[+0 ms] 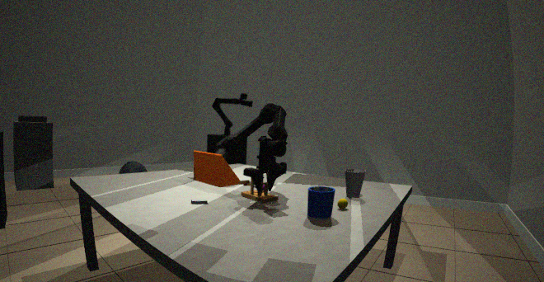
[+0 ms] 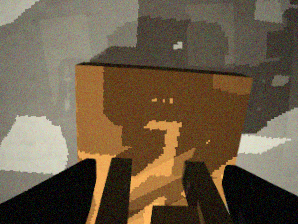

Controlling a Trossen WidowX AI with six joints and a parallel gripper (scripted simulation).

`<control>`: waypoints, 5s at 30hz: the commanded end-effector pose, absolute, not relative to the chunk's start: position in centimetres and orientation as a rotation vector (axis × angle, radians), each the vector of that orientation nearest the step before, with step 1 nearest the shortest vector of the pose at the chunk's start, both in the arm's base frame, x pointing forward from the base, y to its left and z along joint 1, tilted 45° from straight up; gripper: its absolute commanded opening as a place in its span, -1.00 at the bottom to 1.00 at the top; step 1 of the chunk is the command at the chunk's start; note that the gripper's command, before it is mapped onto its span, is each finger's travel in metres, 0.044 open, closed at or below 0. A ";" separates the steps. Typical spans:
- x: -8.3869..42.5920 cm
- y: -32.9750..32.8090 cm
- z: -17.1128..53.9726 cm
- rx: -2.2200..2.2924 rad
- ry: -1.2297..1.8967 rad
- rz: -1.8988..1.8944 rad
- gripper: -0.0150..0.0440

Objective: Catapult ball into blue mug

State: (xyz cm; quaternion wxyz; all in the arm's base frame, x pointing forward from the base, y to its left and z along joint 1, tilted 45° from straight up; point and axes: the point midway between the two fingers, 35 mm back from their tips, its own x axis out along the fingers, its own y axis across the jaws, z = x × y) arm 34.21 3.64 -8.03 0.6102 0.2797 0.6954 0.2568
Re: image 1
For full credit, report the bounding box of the blue cup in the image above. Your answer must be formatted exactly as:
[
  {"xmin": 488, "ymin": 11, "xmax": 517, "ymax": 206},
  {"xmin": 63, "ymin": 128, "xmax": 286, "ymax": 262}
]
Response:
[{"xmin": 307, "ymin": 186, "xmax": 335, "ymax": 221}]

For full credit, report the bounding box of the yellow ball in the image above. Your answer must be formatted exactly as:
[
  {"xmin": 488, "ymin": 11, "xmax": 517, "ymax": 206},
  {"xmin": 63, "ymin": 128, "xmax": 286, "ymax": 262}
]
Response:
[{"xmin": 338, "ymin": 199, "xmax": 348, "ymax": 209}]

